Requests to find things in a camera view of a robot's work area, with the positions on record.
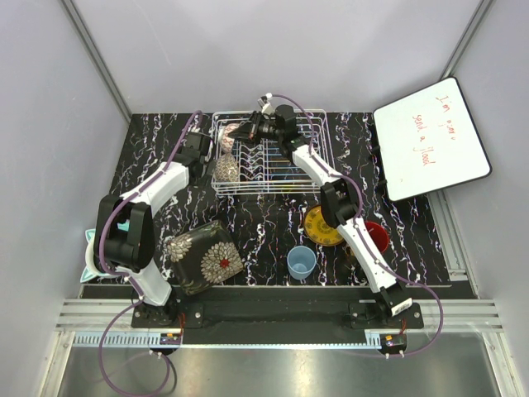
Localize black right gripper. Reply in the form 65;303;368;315
227;112;282;146

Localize blue red patterned bowl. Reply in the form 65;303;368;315
217;123;240;154

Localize beige red patterned bowl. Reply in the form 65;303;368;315
214;154;240;183

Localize black floral square plate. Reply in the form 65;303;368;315
164;220;245;296

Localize yellow patterned plate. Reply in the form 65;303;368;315
303;204;344;246

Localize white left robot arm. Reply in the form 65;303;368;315
87;130;214;328

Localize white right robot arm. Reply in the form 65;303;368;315
229;105;412;328

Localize light blue plastic cup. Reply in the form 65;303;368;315
287;246;317;280

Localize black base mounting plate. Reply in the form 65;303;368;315
131;285;424;347

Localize teal cat ear headphones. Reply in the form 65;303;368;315
80;229;109;283

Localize red black lacquer bowl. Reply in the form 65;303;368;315
365;221;390;253

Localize white whiteboard with red writing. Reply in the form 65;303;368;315
373;77;492;202

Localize white wire dish rack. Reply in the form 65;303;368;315
211;109;335;197

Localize aluminium rail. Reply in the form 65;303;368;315
55;299;503;334

